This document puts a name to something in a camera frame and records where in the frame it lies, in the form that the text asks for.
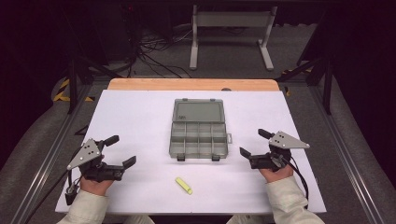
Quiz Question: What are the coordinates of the black metal stand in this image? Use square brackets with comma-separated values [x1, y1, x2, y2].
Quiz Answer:
[65, 54, 124, 115]
[276, 54, 334, 116]

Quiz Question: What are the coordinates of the white table mat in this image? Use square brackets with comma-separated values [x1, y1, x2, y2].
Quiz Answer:
[54, 90, 327, 216]

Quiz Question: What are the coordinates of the small yellow block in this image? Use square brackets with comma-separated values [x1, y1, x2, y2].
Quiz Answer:
[175, 176, 193, 196]

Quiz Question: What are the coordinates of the yellow black floor tape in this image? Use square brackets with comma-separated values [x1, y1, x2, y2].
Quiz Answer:
[51, 78, 95, 103]

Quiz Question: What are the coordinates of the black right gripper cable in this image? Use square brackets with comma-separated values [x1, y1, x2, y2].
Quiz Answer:
[288, 157, 310, 210]

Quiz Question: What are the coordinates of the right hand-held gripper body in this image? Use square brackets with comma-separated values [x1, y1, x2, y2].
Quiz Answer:
[248, 130, 311, 173]

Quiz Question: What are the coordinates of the grey plastic compartment box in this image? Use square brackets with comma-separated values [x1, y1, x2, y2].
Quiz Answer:
[168, 97, 233, 162]

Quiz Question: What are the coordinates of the person's right hand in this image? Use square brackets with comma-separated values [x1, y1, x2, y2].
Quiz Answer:
[259, 165, 294, 184]

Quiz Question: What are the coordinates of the aluminium floor rail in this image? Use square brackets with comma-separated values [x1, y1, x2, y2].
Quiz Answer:
[9, 83, 94, 224]
[309, 85, 389, 224]

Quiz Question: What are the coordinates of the person's left hand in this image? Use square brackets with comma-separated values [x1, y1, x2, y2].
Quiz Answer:
[79, 177, 115, 197]

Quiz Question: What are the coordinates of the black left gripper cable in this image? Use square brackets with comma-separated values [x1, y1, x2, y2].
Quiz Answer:
[23, 169, 82, 224]

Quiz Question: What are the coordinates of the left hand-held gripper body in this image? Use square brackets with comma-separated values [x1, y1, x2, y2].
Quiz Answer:
[66, 138, 126, 183]

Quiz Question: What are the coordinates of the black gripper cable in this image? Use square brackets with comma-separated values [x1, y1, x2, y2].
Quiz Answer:
[23, 169, 82, 224]
[288, 157, 310, 210]

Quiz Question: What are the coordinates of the white metal stand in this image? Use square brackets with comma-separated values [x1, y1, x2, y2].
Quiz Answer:
[189, 4, 278, 72]

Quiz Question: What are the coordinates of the tangle of black floor cables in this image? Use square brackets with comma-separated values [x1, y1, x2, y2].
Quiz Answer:
[125, 26, 193, 79]

